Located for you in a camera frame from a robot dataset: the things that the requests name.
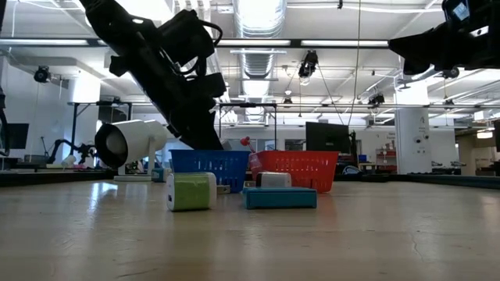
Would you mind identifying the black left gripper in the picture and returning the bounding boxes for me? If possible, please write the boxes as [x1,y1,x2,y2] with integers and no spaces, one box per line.
[109,50,228,151]

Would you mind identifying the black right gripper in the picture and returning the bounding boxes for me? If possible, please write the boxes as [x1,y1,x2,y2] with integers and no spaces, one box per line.
[389,17,500,78]

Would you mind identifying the blue plastic basket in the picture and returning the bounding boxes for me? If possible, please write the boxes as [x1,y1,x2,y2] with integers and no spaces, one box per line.
[170,149,252,194]

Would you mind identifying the white charger black face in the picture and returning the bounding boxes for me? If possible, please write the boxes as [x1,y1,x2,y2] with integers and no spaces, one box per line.
[242,171,292,189]

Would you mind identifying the red plastic basket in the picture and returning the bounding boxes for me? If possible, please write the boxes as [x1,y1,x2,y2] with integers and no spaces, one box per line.
[249,150,340,194]

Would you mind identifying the red round lamp head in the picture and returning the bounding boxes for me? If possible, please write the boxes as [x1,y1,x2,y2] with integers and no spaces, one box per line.
[239,135,257,154]

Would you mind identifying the teal charger cube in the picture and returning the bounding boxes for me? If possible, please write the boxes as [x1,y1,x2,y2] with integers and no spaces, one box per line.
[151,167,172,183]

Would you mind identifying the white spotlight lamp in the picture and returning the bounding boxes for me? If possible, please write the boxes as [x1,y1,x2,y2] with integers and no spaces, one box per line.
[94,119,168,183]

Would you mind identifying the green white charger cube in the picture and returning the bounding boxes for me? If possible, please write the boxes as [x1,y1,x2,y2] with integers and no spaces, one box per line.
[166,171,231,212]

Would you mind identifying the long linear ceiling light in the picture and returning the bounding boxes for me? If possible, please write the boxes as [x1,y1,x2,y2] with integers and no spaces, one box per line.
[0,37,391,48]

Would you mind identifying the white round pillar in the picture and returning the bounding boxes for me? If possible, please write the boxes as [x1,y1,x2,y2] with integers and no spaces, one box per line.
[394,108,433,175]

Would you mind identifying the teal flat box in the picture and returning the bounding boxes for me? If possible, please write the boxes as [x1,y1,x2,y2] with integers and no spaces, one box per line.
[241,186,318,211]

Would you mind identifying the red storage shelf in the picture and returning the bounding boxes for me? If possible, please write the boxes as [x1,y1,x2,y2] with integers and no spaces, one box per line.
[375,146,398,173]

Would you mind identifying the black monitor back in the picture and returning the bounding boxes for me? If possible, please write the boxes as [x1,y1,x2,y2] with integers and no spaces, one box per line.
[305,121,351,154]

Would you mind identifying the blue white round object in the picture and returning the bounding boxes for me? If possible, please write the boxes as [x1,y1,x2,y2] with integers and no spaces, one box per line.
[340,163,363,176]

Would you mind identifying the dark monitor screen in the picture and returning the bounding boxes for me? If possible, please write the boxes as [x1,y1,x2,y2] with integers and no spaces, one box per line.
[7,123,30,151]

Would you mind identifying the black tall stand frame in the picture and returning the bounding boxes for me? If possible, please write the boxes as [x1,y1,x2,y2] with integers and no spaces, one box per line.
[217,102,278,151]

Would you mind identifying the thin hanging cable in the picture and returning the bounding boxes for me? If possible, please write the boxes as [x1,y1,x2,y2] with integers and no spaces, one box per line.
[347,0,363,126]

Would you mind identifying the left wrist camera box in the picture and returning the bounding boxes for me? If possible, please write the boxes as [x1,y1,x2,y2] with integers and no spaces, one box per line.
[158,8,224,77]

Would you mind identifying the black hanging overhead camera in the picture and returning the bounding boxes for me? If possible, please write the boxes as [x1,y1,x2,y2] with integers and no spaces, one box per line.
[298,50,320,86]

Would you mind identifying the black background rig frame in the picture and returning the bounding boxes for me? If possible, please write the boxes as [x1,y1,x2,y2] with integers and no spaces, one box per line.
[68,100,134,157]

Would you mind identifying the silver ventilation duct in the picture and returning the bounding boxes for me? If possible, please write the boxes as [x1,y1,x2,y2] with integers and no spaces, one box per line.
[233,0,288,124]

